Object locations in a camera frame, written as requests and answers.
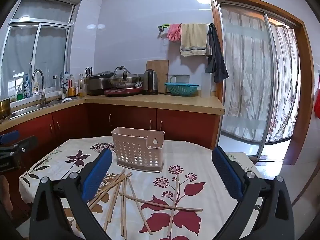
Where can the red kitchen cabinet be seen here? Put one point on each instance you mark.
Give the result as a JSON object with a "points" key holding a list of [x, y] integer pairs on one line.
{"points": [[187, 122]]}

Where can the metal towel rack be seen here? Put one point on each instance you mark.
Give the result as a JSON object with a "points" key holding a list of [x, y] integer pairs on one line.
{"points": [[209, 50]]}

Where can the white spray bottle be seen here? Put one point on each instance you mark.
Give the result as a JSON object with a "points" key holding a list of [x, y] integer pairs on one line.
{"points": [[35, 87]]}

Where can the beige kitchen countertop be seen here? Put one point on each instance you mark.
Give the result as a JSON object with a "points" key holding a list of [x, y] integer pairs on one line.
{"points": [[162, 102]]}

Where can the knife block with scissors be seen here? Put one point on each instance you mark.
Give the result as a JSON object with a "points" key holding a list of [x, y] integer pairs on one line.
{"points": [[88, 72]]}

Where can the translucent plastic container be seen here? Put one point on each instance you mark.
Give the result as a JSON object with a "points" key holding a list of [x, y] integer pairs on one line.
{"points": [[206, 85]]}

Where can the wooden framed sliding door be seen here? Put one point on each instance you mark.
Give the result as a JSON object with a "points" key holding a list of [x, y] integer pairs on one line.
{"points": [[303, 55]]}

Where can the sheer patterned curtain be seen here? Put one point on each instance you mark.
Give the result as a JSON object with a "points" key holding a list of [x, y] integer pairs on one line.
{"points": [[245, 80]]}

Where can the glass wok lid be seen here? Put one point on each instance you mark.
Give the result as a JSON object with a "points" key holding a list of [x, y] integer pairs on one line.
{"points": [[120, 71]]}

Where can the steel wok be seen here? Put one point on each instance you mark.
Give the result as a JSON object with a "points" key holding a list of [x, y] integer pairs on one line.
{"points": [[125, 82]]}

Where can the beige towel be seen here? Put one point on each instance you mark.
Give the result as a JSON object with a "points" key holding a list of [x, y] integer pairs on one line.
{"points": [[193, 38]]}

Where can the green dish soap bottle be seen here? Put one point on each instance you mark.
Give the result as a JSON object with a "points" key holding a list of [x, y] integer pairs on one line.
{"points": [[19, 95]]}

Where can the red hanging bag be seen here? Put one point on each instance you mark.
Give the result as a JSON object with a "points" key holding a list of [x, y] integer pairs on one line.
{"points": [[317, 107]]}

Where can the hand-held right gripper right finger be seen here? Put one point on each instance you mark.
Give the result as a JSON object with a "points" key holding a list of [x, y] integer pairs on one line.
{"points": [[226, 175]]}

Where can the dark cloth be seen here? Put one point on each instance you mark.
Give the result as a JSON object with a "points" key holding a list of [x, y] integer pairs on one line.
{"points": [[217, 62]]}

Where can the amber oil bottle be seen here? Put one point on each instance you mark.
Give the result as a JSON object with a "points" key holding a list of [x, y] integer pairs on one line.
{"points": [[72, 88]]}

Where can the pink rubber gloves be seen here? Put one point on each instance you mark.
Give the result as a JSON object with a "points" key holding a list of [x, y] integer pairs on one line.
{"points": [[174, 32]]}

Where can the pile of wooden chopsticks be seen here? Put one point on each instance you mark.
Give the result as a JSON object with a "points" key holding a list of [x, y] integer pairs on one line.
{"points": [[123, 217]]}

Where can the clear seasoning bottle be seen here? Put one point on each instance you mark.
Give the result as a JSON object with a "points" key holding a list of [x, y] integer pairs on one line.
{"points": [[81, 85]]}

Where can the aluminium framed window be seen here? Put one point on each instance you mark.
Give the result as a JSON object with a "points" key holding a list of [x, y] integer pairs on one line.
{"points": [[50, 50]]}

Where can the teal plastic colander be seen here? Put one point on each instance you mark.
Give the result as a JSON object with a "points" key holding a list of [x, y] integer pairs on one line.
{"points": [[181, 90]]}

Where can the small white dish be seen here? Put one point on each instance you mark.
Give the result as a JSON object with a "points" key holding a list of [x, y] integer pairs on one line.
{"points": [[67, 99]]}

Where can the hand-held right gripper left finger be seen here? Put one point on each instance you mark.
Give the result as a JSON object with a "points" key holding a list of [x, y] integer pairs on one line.
{"points": [[97, 175]]}

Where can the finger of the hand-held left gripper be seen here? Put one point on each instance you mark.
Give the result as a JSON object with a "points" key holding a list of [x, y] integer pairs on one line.
{"points": [[10, 136], [27, 143]]}

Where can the red induction cooktop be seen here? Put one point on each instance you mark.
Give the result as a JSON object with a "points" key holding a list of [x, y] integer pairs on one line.
{"points": [[120, 91]]}

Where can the blue detergent bottle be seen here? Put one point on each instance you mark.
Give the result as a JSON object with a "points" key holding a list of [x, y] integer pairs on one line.
{"points": [[27, 87]]}

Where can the pink plastic utensil holder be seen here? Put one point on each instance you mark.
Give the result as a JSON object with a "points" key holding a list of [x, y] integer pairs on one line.
{"points": [[132, 152]]}

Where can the steel kitchen faucet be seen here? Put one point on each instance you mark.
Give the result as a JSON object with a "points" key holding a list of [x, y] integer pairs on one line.
{"points": [[42, 85]]}

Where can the wooden cutting board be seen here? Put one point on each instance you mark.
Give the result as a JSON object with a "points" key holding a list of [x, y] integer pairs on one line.
{"points": [[160, 67]]}

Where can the glass jar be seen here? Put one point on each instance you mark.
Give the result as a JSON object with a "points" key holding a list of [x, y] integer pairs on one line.
{"points": [[54, 82]]}

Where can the steel rice cooker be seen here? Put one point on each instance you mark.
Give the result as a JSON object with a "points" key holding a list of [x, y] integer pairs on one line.
{"points": [[97, 86]]}

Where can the brass pot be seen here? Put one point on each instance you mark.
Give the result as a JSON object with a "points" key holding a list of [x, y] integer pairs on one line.
{"points": [[4, 107]]}

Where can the floral tablecloth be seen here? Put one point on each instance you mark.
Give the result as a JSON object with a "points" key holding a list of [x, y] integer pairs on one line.
{"points": [[200, 160]]}

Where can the person's left hand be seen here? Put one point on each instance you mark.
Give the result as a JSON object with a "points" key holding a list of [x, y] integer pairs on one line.
{"points": [[5, 192]]}

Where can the steel kitchen sink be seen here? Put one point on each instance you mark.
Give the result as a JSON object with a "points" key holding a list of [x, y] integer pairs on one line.
{"points": [[30, 108]]}

